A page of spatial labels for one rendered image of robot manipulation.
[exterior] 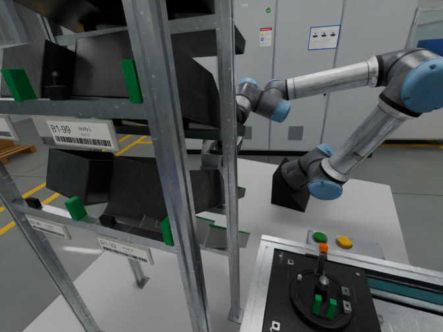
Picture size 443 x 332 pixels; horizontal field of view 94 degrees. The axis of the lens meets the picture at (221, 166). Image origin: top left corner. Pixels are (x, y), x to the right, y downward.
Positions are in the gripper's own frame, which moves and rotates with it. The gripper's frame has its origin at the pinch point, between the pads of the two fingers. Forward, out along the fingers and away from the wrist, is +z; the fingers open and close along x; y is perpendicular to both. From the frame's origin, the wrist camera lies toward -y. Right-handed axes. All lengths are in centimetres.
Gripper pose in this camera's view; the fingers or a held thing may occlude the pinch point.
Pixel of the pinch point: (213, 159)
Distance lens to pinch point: 51.8
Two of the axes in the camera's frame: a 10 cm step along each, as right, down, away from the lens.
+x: -9.4, -1.8, 2.9
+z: -3.1, 7.8, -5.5
